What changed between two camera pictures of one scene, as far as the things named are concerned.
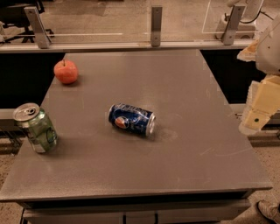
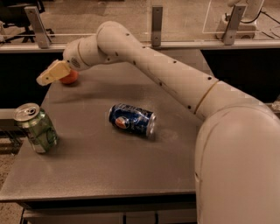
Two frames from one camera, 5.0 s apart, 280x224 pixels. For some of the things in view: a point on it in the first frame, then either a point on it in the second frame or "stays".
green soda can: x=42 y=135 stays
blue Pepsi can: x=136 y=120 stays
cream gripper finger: x=262 y=102 → x=55 y=72
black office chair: x=12 y=12 stays
